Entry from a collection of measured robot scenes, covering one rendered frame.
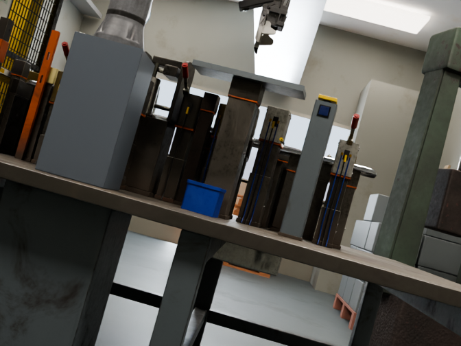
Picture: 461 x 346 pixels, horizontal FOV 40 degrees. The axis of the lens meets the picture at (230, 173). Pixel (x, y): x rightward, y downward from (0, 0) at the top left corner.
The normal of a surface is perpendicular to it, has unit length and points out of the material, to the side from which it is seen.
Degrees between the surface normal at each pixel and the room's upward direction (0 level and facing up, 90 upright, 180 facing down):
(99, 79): 90
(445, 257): 90
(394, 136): 90
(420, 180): 90
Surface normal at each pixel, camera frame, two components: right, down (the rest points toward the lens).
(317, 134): -0.16, -0.09
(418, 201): 0.24, 0.02
